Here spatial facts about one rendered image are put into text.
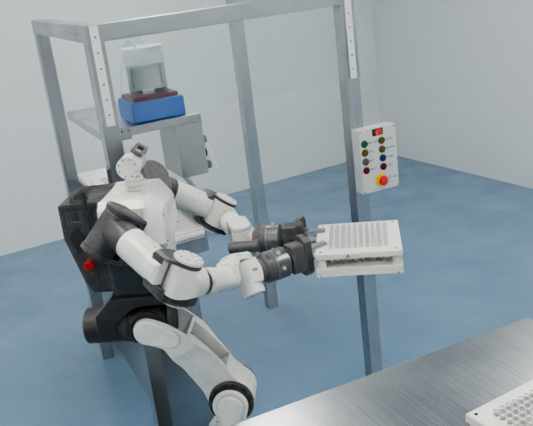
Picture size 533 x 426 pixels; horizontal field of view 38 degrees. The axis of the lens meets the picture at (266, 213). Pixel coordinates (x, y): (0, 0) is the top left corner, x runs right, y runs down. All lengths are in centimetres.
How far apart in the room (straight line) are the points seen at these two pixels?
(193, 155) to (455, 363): 136
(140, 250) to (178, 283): 13
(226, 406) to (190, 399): 95
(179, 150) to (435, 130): 426
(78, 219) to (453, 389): 113
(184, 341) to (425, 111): 486
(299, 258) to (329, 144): 502
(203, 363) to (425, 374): 79
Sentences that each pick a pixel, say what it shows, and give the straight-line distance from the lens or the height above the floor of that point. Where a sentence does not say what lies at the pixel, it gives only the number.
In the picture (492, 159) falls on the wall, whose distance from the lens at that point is 643.
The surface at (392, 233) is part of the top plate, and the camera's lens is 229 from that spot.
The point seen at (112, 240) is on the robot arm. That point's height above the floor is 124.
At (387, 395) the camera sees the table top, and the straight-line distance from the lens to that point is 185.
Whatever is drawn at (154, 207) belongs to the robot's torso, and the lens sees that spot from 220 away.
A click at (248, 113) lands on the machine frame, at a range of 409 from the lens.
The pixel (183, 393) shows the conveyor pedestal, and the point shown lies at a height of 20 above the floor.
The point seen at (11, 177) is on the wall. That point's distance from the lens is 607.
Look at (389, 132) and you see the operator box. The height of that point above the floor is 118.
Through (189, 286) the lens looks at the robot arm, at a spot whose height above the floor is 115.
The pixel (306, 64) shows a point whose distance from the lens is 296.
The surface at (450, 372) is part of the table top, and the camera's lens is 194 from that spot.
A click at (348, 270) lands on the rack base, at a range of 219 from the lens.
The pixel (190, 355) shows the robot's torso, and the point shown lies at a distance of 241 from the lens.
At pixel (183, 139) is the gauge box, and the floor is 129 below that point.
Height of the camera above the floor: 188
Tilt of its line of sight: 18 degrees down
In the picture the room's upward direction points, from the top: 7 degrees counter-clockwise
